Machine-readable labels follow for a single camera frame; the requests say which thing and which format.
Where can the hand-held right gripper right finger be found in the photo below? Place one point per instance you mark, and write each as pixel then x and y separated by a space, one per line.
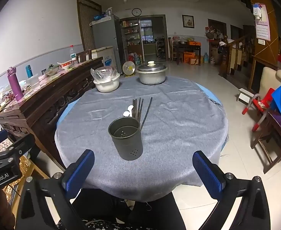
pixel 207 175

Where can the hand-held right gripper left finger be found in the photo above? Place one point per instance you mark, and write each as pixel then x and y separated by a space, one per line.
pixel 79 170

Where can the dark metal utensil holder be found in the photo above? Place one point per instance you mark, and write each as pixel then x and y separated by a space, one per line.
pixel 128 143

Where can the carved wooden sideboard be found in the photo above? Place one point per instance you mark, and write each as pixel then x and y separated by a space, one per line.
pixel 47 105

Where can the grey tablecloth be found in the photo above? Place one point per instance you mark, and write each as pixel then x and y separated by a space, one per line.
pixel 179 129

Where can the purple thermos bottle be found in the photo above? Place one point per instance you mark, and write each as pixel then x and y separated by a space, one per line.
pixel 15 83

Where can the clear plastic container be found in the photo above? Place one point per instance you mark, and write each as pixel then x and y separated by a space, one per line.
pixel 33 80

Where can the person's legs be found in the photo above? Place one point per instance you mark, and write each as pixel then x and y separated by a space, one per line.
pixel 150 215

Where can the teal thermos bottle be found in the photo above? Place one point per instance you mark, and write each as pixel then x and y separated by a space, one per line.
pixel 29 71

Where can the dark wooden chair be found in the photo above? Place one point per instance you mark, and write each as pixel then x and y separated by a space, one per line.
pixel 274 134

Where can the bowl with glass lid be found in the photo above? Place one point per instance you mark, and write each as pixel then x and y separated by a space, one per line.
pixel 52 69

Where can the white step stool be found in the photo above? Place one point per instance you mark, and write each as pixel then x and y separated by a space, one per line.
pixel 244 93

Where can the white bowl with plastic bag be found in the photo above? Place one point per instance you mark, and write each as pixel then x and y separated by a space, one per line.
pixel 107 83

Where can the red child chair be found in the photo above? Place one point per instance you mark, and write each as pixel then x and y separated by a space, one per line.
pixel 262 100

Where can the red and white bowl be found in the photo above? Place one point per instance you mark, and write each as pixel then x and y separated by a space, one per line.
pixel 65 65

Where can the clear bottle with red cap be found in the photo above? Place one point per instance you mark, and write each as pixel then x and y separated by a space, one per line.
pixel 72 54

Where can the small round fan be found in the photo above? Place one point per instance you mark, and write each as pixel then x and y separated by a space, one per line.
pixel 128 69

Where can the metal pot with lid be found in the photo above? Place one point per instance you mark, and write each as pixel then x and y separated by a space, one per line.
pixel 152 75

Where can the wooden chair by sideboard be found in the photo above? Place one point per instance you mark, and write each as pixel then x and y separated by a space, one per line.
pixel 84 55

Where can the white chest freezer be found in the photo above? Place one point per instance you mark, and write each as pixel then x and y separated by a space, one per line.
pixel 108 57

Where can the beige sofa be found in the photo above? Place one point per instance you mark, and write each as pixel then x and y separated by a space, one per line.
pixel 270 76

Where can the blue water jug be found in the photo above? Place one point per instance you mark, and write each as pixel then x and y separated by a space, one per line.
pixel 206 58

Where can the orange cardboard box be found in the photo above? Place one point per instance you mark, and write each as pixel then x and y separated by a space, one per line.
pixel 189 57

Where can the blue water bottle by shelf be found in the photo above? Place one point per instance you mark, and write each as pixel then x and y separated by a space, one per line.
pixel 137 59

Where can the wooden staircase railing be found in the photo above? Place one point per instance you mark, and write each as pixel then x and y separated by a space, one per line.
pixel 234 52

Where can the dark wooden side table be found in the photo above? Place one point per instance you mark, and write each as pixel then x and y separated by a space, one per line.
pixel 187 48

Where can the metal kitchen rack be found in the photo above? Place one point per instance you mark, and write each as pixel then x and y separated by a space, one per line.
pixel 160 48

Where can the grey refrigerator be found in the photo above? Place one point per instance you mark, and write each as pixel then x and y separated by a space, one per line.
pixel 107 32

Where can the hanging bags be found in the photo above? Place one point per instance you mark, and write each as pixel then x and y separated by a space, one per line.
pixel 213 33

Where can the brown wooden door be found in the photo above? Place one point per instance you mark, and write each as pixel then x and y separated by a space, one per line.
pixel 87 24

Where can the pantry shelf cabinet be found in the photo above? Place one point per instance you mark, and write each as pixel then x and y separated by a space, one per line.
pixel 131 36

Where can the spray bottle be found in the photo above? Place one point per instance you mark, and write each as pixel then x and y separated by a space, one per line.
pixel 109 12

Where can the white wall switch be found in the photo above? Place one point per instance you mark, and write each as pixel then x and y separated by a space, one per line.
pixel 261 41

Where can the framed wall picture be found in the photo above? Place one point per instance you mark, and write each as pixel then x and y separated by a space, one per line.
pixel 188 21

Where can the pink wall calendar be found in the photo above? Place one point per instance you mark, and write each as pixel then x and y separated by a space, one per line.
pixel 262 26

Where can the round wall clock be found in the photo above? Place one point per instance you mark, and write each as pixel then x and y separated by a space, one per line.
pixel 137 12

